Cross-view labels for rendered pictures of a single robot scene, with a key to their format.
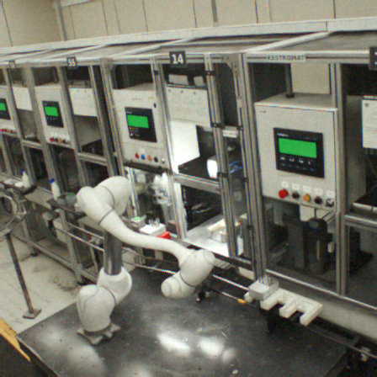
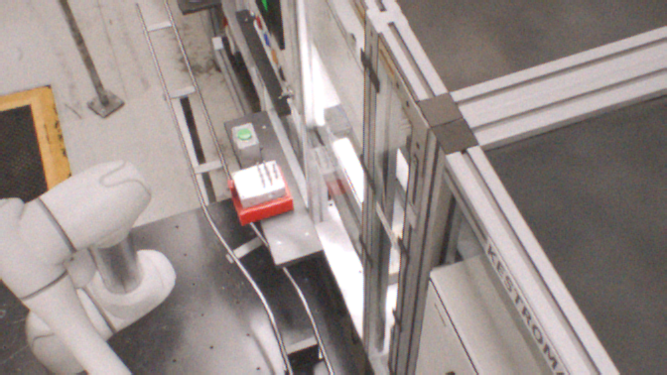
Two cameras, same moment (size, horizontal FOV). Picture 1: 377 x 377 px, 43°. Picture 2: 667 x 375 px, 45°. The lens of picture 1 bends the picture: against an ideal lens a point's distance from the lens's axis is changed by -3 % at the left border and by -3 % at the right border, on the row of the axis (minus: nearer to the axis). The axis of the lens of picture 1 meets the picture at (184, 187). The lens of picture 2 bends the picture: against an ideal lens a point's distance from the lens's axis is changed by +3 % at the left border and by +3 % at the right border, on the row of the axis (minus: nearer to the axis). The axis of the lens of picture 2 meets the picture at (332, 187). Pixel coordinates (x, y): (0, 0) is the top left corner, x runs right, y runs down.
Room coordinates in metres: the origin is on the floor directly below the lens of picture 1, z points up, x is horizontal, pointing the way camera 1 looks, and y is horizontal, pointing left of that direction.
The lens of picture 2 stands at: (1.65, -0.45, 2.78)
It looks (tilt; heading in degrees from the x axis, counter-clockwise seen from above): 56 degrees down; 23
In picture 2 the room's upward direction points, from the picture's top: 3 degrees counter-clockwise
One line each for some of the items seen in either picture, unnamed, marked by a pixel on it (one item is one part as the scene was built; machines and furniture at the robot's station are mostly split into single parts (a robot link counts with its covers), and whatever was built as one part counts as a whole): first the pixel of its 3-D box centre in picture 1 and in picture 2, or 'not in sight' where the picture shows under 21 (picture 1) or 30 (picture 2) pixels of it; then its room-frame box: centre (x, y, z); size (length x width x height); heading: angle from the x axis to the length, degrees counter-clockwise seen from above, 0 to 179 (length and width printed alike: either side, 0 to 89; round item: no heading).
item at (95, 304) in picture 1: (92, 305); (64, 328); (2.21, 0.58, 0.85); 0.18 x 0.16 x 0.22; 150
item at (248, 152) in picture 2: (140, 226); (250, 146); (2.85, 0.32, 0.97); 0.08 x 0.08 x 0.12; 41
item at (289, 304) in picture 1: (283, 306); not in sight; (1.96, -0.39, 0.84); 0.36 x 0.14 x 0.10; 41
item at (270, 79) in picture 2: (142, 166); (263, 58); (2.85, 0.23, 1.37); 0.36 x 0.04 x 0.04; 41
